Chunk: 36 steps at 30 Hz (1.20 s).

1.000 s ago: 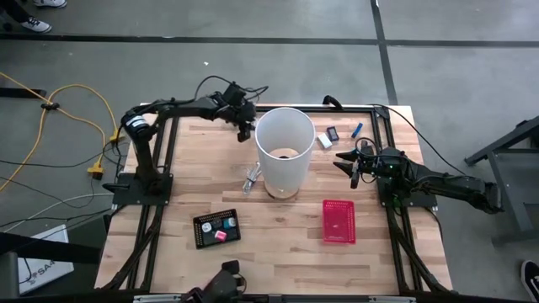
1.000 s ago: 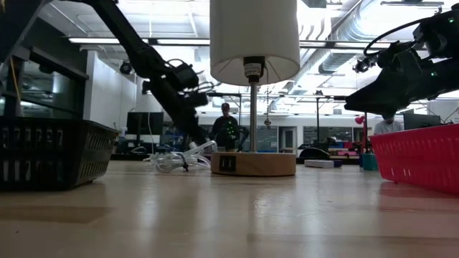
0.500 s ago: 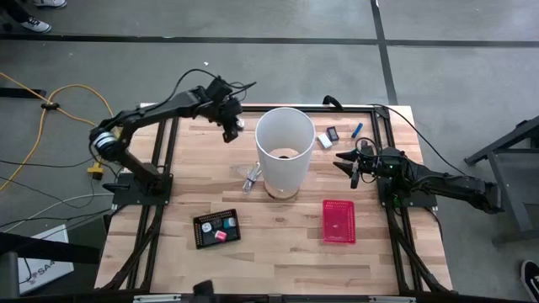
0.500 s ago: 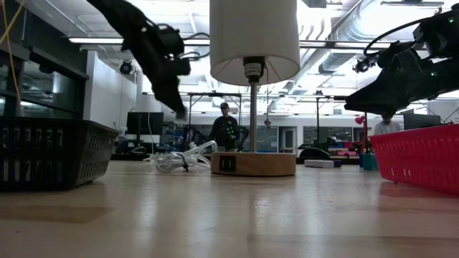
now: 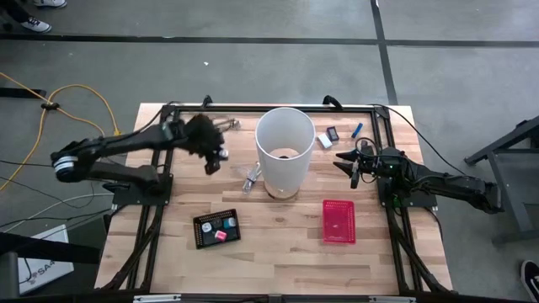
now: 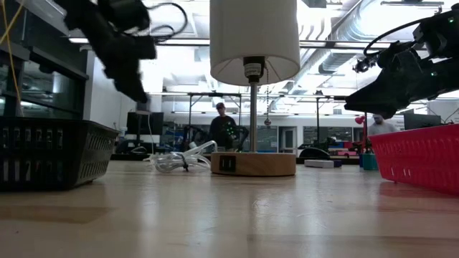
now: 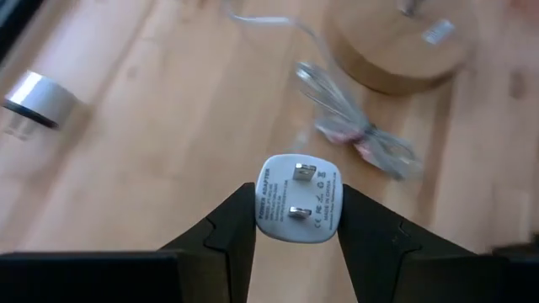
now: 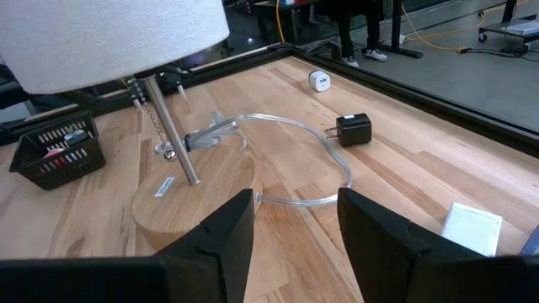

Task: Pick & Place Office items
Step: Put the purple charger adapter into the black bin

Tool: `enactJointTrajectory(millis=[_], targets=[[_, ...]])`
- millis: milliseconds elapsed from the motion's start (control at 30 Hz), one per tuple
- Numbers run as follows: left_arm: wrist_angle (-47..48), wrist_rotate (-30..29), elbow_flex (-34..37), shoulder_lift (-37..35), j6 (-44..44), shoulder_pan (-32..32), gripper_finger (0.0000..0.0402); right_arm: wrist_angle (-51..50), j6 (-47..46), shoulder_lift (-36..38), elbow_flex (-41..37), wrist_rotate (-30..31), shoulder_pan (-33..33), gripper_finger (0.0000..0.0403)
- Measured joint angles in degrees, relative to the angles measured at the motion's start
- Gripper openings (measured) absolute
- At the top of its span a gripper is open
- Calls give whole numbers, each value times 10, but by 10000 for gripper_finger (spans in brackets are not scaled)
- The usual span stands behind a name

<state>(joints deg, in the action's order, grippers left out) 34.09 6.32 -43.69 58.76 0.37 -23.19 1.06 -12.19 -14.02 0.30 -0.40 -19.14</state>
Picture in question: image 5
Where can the white wall charger cube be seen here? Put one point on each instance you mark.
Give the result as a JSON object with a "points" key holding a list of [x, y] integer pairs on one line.
{"points": [[223, 153]]}

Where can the blue USB stick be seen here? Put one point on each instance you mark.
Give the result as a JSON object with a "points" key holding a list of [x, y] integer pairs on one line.
{"points": [[357, 130]]}

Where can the white box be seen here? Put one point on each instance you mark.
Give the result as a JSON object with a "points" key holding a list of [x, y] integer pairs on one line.
{"points": [[325, 140]]}

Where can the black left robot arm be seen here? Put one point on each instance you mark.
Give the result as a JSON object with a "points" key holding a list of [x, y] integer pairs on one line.
{"points": [[126, 139]]}

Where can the pink wall charger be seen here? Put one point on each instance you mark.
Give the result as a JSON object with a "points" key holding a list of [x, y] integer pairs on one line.
{"points": [[220, 235]]}

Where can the teal and black wall charger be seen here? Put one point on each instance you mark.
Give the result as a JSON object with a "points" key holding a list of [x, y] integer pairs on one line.
{"points": [[229, 222]]}

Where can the white printed sign board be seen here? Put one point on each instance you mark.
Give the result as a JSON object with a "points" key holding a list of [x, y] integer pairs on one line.
{"points": [[46, 261]]}

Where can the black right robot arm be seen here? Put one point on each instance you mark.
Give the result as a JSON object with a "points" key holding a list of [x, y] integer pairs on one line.
{"points": [[442, 181]]}

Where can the red plastic basket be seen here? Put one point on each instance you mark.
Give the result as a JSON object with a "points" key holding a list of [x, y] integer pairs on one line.
{"points": [[339, 223]]}

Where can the small black screen device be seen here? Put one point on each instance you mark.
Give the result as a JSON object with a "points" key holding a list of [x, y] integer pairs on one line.
{"points": [[332, 133]]}

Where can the black desk leg foot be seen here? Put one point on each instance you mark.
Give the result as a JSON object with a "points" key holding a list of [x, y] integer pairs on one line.
{"points": [[21, 92]]}

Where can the white cylindrical bucket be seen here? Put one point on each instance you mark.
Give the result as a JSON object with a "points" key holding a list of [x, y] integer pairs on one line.
{"points": [[284, 139]]}

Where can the light blue wall charger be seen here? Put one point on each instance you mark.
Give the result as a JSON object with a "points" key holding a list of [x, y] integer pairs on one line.
{"points": [[206, 227]]}

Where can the black plastic basket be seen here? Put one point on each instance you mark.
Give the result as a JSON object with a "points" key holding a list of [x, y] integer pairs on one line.
{"points": [[236, 240]]}

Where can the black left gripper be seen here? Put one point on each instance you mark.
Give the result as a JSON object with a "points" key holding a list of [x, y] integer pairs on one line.
{"points": [[202, 134]]}

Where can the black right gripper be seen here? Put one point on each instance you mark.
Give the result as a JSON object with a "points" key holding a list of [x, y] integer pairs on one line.
{"points": [[370, 166]]}

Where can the grey metal post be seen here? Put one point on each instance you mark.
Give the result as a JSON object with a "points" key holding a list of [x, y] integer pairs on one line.
{"points": [[8, 278]]}

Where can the black aluminium table frame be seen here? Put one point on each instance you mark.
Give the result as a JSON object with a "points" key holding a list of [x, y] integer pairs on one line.
{"points": [[273, 109]]}

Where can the silver metal bracket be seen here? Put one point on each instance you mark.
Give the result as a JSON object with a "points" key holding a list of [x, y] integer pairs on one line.
{"points": [[156, 299], [391, 299]]}

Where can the black flat beam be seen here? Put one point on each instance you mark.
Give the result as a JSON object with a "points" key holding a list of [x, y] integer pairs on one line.
{"points": [[42, 248]]}

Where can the black metal cart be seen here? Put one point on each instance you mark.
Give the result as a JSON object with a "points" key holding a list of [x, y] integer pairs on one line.
{"points": [[501, 143]]}

